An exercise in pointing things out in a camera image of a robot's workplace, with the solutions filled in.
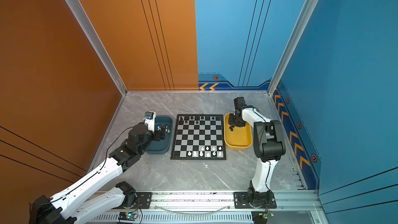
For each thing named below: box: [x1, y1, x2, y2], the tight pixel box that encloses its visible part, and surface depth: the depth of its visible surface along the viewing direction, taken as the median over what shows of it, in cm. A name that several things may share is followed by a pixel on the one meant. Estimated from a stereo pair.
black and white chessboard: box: [170, 114, 227, 161], surface depth 94 cm
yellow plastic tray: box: [223, 113, 253, 151], surface depth 95 cm
